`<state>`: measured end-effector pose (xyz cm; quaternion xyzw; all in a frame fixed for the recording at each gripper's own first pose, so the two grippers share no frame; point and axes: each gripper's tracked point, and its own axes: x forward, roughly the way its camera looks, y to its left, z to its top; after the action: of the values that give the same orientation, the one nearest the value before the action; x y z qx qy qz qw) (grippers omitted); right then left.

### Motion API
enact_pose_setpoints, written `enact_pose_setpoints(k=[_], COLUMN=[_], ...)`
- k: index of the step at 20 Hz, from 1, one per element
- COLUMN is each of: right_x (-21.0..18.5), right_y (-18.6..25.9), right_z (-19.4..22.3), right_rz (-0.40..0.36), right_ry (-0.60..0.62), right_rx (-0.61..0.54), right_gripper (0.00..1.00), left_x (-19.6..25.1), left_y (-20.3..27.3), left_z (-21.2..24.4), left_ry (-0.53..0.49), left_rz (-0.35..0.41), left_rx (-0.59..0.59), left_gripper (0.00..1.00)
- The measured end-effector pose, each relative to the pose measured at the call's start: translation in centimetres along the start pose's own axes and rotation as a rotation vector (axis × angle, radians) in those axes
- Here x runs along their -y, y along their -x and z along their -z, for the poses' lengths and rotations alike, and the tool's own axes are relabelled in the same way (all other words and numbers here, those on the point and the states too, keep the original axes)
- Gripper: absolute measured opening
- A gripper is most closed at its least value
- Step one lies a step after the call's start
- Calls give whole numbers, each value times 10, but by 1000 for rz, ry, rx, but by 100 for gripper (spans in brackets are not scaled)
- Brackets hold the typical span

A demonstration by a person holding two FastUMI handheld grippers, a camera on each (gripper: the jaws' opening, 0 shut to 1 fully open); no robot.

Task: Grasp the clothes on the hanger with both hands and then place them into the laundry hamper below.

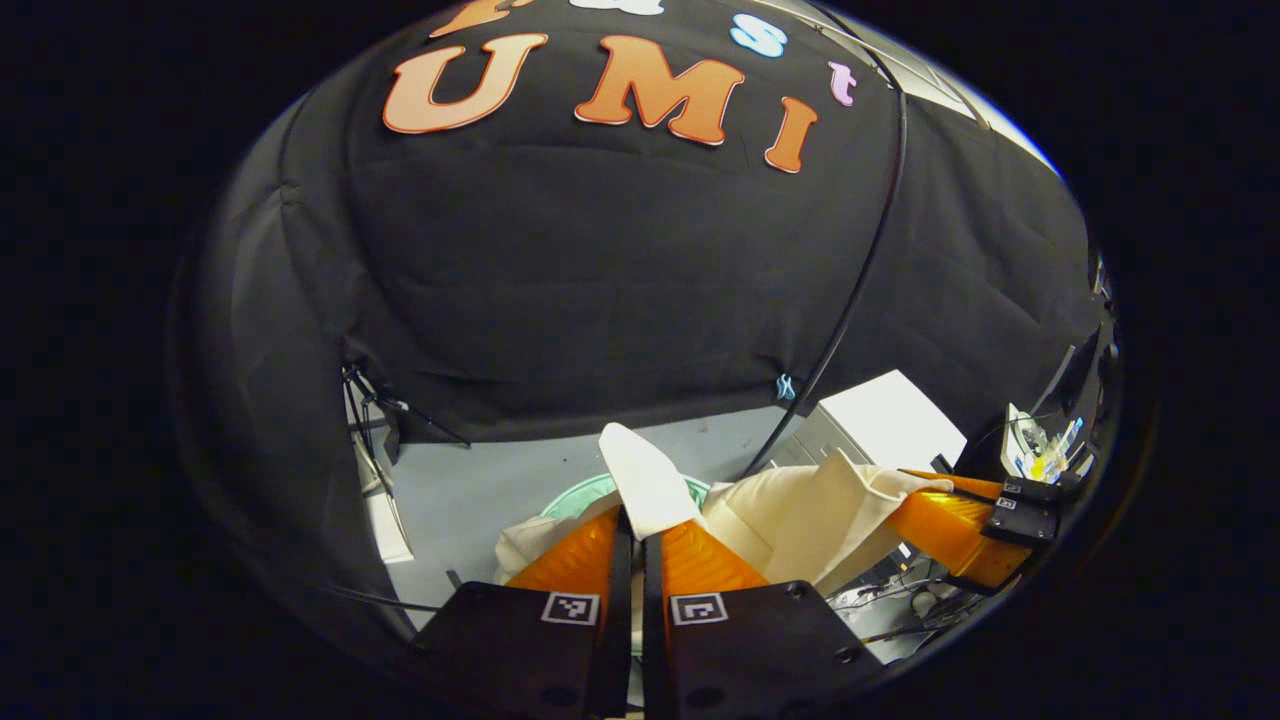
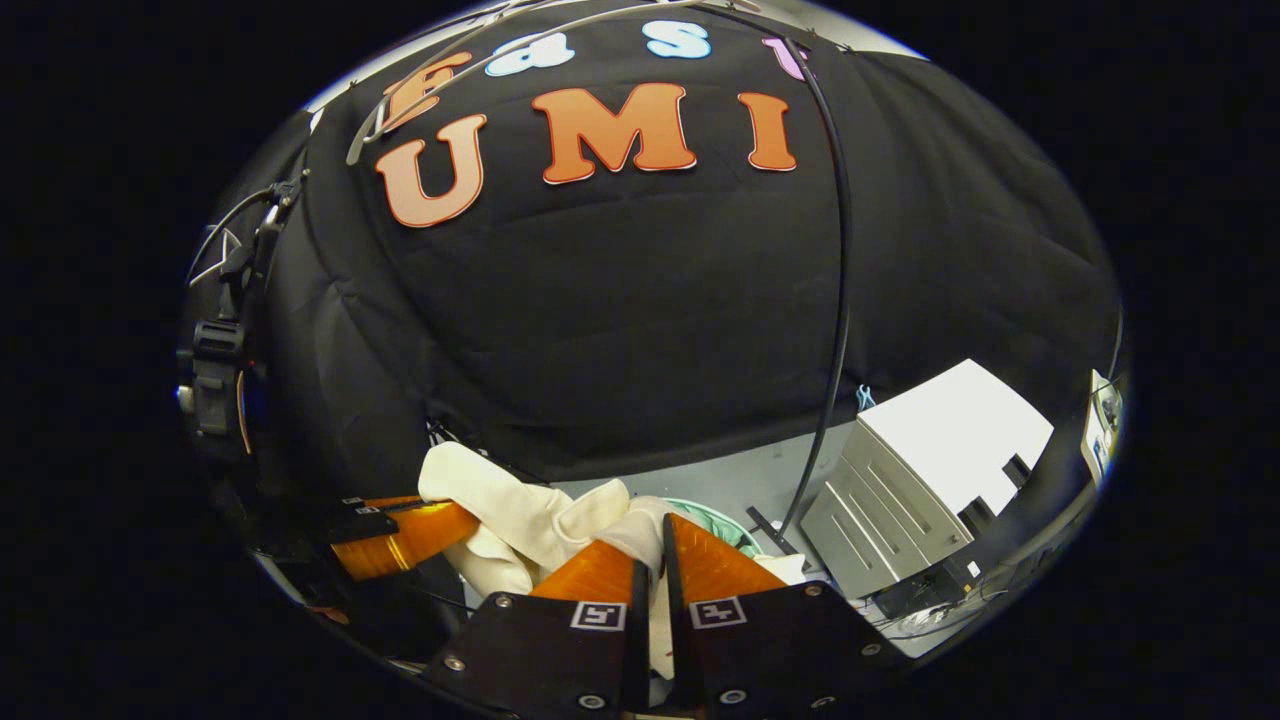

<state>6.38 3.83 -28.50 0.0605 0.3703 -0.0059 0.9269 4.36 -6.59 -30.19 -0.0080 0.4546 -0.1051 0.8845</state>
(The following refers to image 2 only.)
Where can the cream shirt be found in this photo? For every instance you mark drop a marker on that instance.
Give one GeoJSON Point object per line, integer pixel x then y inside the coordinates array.
{"type": "Point", "coordinates": [520, 520]}

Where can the black stand with clamps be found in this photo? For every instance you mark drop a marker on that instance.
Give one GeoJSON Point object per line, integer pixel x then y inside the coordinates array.
{"type": "Point", "coordinates": [218, 345]}

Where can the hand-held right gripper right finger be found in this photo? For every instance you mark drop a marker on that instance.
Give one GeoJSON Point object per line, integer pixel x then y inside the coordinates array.
{"type": "Point", "coordinates": [678, 650]}

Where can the white cabinet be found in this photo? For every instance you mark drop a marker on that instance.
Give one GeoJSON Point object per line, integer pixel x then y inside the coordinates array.
{"type": "Point", "coordinates": [950, 440]}

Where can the white device with blue label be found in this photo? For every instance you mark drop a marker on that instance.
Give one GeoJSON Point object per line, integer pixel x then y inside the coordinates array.
{"type": "Point", "coordinates": [1103, 420]}

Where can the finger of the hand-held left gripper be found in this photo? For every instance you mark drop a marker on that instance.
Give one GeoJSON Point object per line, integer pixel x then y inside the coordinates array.
{"type": "Point", "coordinates": [400, 545]}
{"type": "Point", "coordinates": [390, 500]}

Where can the green laundry hamper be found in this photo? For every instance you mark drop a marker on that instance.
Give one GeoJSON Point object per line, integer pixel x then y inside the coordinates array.
{"type": "Point", "coordinates": [725, 525]}

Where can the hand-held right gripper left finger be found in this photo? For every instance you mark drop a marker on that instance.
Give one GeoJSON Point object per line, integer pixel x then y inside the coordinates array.
{"type": "Point", "coordinates": [636, 650]}

